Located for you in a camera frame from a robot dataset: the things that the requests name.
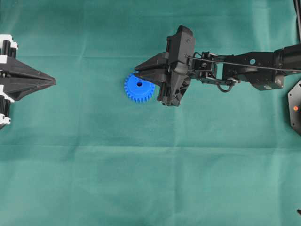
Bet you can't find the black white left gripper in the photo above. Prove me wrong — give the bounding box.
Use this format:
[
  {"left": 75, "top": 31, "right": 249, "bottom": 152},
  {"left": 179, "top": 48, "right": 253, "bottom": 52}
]
[{"left": 0, "top": 34, "right": 56, "bottom": 129}]

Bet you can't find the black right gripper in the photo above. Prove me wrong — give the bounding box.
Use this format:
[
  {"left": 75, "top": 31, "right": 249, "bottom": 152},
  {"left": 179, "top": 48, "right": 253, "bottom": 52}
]
[{"left": 135, "top": 25, "right": 195, "bottom": 106}]

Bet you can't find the blue plastic gear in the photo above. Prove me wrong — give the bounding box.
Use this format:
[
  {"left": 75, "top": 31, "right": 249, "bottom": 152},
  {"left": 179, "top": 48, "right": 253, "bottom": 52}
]
[{"left": 124, "top": 73, "right": 155, "bottom": 103}]

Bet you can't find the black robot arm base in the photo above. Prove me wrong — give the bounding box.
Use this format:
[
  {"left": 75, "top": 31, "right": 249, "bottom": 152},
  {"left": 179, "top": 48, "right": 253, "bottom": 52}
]
[{"left": 287, "top": 81, "right": 301, "bottom": 135}]

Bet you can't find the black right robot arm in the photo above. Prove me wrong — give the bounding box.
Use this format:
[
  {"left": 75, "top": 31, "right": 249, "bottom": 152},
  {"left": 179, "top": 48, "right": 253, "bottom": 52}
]
[{"left": 0, "top": 26, "right": 301, "bottom": 114}]

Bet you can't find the green table cloth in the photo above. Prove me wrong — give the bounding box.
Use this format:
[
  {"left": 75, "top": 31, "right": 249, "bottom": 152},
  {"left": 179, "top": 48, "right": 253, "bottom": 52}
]
[{"left": 0, "top": 0, "right": 301, "bottom": 226}]

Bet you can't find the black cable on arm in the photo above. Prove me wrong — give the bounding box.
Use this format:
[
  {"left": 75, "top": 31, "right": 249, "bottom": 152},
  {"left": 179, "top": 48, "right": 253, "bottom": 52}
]
[{"left": 184, "top": 54, "right": 301, "bottom": 73}]

